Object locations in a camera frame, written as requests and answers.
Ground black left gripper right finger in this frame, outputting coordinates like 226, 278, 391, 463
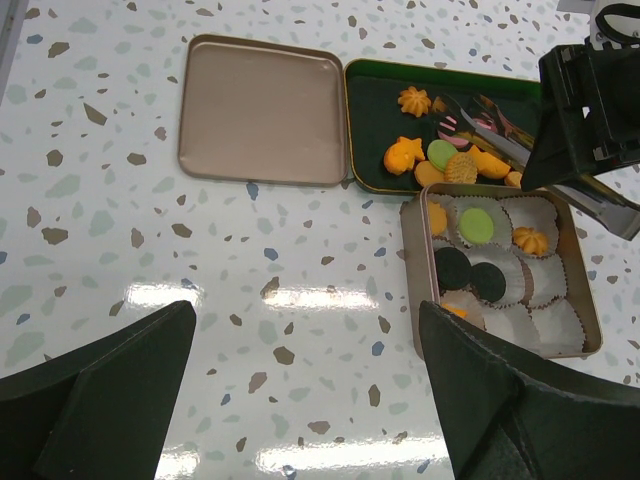
419, 301, 639, 479

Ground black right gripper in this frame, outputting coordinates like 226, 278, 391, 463
522, 44, 639, 191

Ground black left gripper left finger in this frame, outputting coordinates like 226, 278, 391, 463
1, 300, 196, 479

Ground metal tongs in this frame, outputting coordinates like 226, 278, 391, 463
432, 94, 639, 240

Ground black sandwich cookie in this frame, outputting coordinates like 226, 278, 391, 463
434, 247, 471, 292
470, 262, 506, 302

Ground green macaron cookie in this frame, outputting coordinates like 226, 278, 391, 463
458, 207, 494, 245

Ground orange round flower cookie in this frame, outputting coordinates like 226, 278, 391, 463
427, 200, 448, 236

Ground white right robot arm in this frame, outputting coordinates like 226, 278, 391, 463
522, 1, 639, 190

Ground tan dotted cookie right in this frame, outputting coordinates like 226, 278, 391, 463
503, 170, 522, 189

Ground pink sandwich cookie right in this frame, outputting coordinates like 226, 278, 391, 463
473, 115, 497, 133

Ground pink sandwich cookie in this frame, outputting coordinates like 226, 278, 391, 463
437, 116, 470, 151
473, 115, 497, 133

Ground pink sandwich cookie left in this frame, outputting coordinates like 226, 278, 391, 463
437, 116, 470, 151

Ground white paper cupcake liners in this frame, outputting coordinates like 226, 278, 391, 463
426, 193, 586, 357

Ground tan dotted round cookie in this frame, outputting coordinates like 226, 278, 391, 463
443, 152, 478, 184

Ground green cookie under black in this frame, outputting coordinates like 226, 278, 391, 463
427, 139, 458, 172

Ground gold cookie tin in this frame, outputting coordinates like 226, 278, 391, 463
401, 183, 602, 359

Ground plain orange round cookie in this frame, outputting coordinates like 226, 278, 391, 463
414, 160, 444, 188

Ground orange swirl star cookie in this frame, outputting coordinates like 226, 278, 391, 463
397, 86, 432, 118

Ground dark green tray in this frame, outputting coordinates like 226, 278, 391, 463
345, 59, 541, 195

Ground gold tin lid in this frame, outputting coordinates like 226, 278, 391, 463
177, 34, 349, 186

